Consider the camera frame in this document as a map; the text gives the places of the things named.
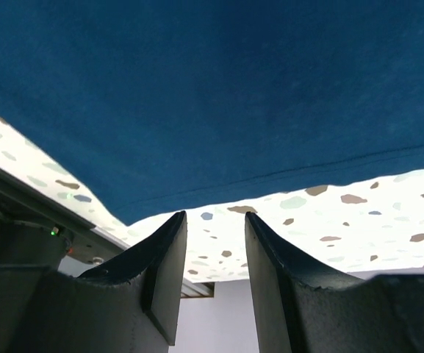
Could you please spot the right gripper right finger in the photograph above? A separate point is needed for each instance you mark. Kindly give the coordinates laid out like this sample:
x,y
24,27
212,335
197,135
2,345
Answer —
x,y
303,305

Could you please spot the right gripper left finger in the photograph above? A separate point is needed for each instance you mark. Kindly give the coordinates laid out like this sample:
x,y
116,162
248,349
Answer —
x,y
127,304

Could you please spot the blue t shirt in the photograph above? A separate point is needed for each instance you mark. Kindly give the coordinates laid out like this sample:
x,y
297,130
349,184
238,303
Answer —
x,y
159,106

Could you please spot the aluminium frame rail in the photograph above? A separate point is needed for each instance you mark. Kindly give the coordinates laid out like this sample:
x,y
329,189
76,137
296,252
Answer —
x,y
38,233

